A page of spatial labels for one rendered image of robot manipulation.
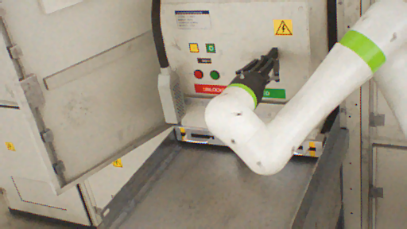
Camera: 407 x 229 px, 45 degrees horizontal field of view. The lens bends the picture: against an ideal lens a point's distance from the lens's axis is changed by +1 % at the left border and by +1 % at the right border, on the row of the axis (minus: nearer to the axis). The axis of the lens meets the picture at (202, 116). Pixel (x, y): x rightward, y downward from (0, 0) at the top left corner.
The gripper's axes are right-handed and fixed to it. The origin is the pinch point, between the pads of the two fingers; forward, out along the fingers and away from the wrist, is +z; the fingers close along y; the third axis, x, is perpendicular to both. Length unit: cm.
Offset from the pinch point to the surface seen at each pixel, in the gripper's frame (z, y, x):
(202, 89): 3.7, -27.3, -14.7
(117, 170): 22, -92, -73
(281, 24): 3.8, 2.6, 8.6
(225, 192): -19.0, -12.8, -38.4
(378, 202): 22, 28, -68
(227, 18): 3.8, -14.2, 10.4
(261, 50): 3.8, -4.4, 0.2
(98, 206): 22, -113, -100
